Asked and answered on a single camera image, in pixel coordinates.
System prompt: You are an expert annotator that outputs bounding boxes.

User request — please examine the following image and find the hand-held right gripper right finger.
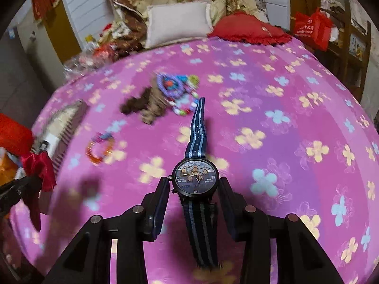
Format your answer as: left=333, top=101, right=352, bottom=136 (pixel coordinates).
left=218, top=177, right=345, bottom=284

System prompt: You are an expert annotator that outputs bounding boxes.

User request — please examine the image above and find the white pillow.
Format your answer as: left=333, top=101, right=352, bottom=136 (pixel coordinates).
left=144, top=1, right=214, bottom=49

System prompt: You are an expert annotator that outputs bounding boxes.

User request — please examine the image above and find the purple beaded hair tie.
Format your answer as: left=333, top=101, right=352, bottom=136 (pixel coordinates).
left=156, top=73, right=186, bottom=99

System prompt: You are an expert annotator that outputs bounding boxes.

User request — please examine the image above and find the blue striped strap wristwatch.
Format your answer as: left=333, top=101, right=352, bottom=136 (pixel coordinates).
left=168, top=97, right=221, bottom=270

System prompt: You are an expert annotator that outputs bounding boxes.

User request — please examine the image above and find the red frilled cushion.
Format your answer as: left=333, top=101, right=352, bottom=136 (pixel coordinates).
left=209, top=12, right=292, bottom=46

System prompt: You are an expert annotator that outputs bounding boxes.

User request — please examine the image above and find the red fabric bag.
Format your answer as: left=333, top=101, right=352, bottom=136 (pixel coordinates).
left=0, top=113, right=34, bottom=156

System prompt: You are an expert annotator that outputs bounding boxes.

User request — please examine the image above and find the red printed shopping bag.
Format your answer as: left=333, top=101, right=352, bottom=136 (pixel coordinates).
left=293, top=8, right=334, bottom=51

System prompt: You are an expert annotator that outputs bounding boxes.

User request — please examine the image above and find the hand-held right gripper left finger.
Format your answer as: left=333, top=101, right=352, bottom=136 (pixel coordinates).
left=44, top=177, right=171, bottom=284

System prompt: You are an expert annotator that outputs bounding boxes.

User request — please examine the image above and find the multicolour beaded bracelet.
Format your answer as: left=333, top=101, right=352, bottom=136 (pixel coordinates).
left=173, top=90, right=201, bottom=116

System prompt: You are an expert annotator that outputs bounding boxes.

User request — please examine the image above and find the pile of plastic bags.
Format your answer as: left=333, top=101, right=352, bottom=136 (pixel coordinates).
left=63, top=24, right=143, bottom=74

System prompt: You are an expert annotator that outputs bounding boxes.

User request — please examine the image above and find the orange beaded bracelet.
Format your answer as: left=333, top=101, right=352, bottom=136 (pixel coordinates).
left=86, top=133, right=116, bottom=165

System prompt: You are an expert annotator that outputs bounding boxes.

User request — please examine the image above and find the red ribbon bow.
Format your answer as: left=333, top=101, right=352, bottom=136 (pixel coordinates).
left=21, top=152, right=57, bottom=231

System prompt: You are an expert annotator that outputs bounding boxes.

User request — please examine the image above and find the striped edge jewelry box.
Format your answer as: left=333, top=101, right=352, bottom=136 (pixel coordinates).
left=31, top=100, right=89, bottom=173

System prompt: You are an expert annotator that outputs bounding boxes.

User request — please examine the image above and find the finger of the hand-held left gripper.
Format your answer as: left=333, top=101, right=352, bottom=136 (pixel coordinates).
left=0, top=176, right=37, bottom=213

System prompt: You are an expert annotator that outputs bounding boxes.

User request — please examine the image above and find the yellow wooden door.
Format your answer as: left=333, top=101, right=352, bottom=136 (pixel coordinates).
left=44, top=0, right=81, bottom=63

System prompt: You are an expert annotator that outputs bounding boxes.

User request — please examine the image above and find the brown scrunchie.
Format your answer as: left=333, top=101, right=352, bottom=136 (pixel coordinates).
left=121, top=80, right=169, bottom=125

